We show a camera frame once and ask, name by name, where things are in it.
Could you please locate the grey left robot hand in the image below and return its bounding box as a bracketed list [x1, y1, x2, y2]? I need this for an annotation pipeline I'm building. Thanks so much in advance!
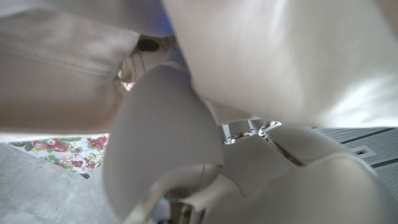
[102, 46, 398, 224]

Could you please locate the beige jacket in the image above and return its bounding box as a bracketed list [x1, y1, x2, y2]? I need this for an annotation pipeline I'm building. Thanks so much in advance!
[0, 0, 398, 144]

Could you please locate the floral fruit print backdrop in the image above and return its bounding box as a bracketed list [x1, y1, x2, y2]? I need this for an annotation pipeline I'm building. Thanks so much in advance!
[9, 62, 137, 175]

